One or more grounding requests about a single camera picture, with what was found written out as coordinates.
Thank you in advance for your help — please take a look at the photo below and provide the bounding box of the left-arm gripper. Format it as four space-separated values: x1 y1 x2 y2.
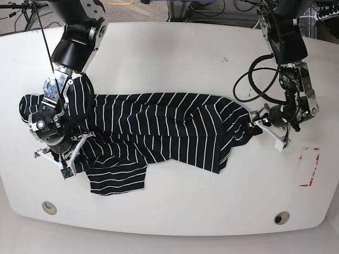
248 104 291 152

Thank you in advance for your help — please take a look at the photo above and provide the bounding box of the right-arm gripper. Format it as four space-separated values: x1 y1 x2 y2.
33 131 95 176

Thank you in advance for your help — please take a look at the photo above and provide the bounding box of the navy white striped T-shirt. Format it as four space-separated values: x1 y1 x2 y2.
19 76 262 197

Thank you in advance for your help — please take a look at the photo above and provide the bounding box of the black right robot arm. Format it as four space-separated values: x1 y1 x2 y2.
28 1 108 179

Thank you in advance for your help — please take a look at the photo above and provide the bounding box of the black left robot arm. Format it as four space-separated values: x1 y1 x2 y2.
235 1 319 151

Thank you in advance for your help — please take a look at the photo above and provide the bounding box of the red tape rectangle marking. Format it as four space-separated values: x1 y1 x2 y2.
297 147 321 187

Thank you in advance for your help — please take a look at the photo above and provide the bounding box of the left table grommet hole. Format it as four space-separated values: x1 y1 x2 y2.
42 201 57 215

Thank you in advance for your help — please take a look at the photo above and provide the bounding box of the table grommet hole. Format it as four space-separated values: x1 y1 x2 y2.
274 211 290 225
42 201 57 215

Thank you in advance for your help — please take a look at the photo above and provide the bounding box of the right table grommet hole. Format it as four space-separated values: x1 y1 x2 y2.
274 211 290 225

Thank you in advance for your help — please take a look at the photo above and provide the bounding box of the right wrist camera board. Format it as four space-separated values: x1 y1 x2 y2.
60 167 74 180

